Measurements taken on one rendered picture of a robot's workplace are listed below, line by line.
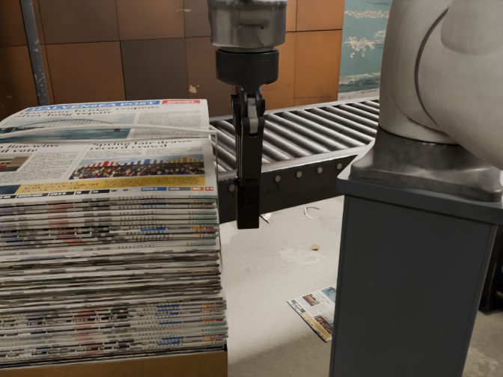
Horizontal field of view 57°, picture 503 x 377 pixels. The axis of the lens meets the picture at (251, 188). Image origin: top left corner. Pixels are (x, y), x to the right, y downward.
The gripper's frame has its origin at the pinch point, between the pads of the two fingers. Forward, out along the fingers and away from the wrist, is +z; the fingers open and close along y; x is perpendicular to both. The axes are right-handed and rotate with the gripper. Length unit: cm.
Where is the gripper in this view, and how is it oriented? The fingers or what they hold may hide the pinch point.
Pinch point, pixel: (247, 203)
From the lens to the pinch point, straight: 63.1
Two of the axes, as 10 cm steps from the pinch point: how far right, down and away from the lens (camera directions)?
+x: 9.9, -0.5, 1.1
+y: 1.2, 4.0, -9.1
